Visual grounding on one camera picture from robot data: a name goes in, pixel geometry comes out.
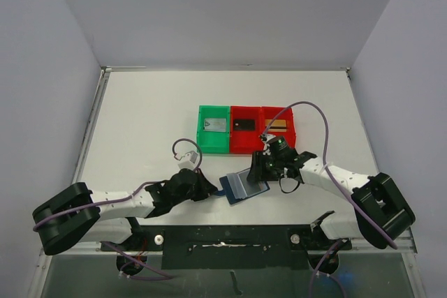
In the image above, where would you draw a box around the blue leather card holder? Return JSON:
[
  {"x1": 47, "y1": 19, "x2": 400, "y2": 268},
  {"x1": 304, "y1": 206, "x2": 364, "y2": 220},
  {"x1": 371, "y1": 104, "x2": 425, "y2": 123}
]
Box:
[{"x1": 215, "y1": 169, "x2": 270, "y2": 205}]

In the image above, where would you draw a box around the white magnetic stripe card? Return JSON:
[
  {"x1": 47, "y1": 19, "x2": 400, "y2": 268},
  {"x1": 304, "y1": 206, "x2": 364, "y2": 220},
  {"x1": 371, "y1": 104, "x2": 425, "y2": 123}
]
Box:
[{"x1": 203, "y1": 118, "x2": 227, "y2": 133}]

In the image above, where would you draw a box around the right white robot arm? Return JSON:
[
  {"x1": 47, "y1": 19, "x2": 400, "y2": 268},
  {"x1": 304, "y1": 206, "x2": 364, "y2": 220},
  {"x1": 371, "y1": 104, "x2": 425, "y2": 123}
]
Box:
[{"x1": 247, "y1": 136, "x2": 416, "y2": 249}]

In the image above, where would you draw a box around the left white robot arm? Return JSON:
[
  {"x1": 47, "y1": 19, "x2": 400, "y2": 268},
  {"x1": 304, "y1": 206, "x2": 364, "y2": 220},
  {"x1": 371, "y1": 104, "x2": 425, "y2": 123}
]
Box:
[{"x1": 32, "y1": 168, "x2": 219, "y2": 255}]

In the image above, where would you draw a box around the gold card in bin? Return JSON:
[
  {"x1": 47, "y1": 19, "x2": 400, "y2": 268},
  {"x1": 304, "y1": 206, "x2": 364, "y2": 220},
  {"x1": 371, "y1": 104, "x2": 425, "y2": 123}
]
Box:
[{"x1": 265, "y1": 119, "x2": 288, "y2": 133}]

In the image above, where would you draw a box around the black card in bin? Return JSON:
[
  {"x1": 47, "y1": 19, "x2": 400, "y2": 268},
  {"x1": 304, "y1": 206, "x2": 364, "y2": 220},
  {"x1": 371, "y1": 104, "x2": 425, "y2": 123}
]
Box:
[{"x1": 233, "y1": 119, "x2": 256, "y2": 131}]

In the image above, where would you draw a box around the middle red plastic bin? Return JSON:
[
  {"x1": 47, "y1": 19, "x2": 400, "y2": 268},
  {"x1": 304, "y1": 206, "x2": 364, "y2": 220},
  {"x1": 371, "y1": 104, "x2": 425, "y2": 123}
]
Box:
[{"x1": 229, "y1": 106, "x2": 263, "y2": 154}]

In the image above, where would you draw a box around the red plastic bin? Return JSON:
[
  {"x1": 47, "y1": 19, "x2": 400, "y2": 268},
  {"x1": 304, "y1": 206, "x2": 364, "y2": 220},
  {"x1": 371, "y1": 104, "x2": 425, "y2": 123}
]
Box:
[
  {"x1": 261, "y1": 106, "x2": 296, "y2": 147},
  {"x1": 229, "y1": 106, "x2": 263, "y2": 154}
]

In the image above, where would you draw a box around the right red plastic bin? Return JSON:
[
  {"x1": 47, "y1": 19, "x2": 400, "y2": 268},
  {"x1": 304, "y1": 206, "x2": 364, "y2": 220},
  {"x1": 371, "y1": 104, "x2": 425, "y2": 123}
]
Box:
[{"x1": 261, "y1": 106, "x2": 296, "y2": 147}]

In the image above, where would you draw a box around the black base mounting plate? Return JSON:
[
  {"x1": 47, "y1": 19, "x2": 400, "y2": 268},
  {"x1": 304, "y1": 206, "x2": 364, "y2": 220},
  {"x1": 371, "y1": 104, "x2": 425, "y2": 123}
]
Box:
[{"x1": 101, "y1": 223, "x2": 353, "y2": 273}]

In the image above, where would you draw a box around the green plastic bin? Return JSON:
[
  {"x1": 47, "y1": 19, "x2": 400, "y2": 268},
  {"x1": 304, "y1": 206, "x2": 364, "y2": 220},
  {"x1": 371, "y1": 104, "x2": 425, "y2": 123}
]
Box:
[{"x1": 196, "y1": 105, "x2": 230, "y2": 154}]

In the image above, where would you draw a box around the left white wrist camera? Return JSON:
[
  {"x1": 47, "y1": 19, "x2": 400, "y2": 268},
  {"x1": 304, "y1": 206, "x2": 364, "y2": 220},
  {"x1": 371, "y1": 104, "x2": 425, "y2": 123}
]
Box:
[{"x1": 174, "y1": 151, "x2": 199, "y2": 170}]

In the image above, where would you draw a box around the aluminium front rail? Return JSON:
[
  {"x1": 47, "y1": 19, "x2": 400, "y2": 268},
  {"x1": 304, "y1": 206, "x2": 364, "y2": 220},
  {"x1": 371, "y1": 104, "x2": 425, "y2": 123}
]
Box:
[{"x1": 349, "y1": 229, "x2": 417, "y2": 253}]

